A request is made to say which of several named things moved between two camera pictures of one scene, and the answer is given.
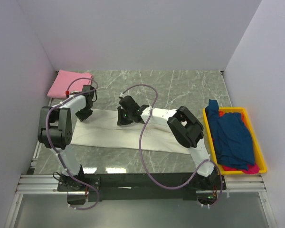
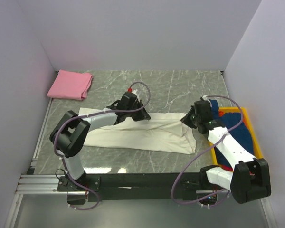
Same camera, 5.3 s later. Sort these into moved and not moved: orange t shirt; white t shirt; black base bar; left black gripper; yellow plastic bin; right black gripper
Moved: left black gripper; right black gripper
Not moved: yellow plastic bin; black base bar; orange t shirt; white t shirt
